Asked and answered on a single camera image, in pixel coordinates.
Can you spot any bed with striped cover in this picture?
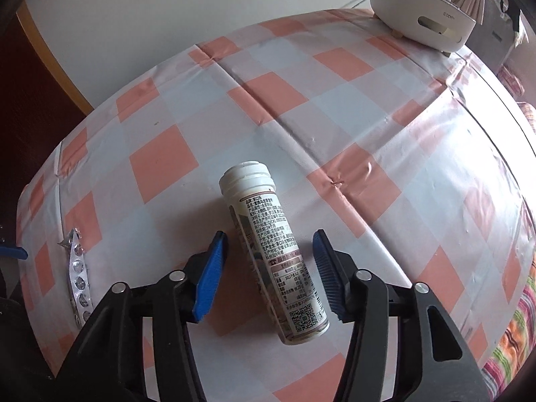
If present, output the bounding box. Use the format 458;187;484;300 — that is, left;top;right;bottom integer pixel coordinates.
481;100;536;398

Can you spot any pink checked cloth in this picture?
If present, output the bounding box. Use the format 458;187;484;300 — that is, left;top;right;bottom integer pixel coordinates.
498;65;526;99

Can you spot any grey appliance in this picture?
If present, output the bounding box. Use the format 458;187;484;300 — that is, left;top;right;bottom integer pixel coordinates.
467;0;522;72

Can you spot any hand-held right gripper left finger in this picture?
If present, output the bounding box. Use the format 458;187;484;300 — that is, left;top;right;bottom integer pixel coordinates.
54;230;229;402

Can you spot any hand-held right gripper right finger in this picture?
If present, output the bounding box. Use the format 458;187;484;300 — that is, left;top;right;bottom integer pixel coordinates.
313;228;490;402

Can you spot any white labelled tablet tube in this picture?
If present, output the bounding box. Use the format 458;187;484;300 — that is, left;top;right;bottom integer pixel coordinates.
218;160;331;346

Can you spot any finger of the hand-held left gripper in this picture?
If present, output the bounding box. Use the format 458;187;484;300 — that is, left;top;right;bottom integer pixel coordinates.
0;245;29;260

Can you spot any silver blister pack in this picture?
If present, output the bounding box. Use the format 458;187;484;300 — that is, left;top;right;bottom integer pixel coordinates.
56;227;93;327

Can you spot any white desk organizer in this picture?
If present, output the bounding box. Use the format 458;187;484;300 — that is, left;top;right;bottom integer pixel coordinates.
371;0;478;53

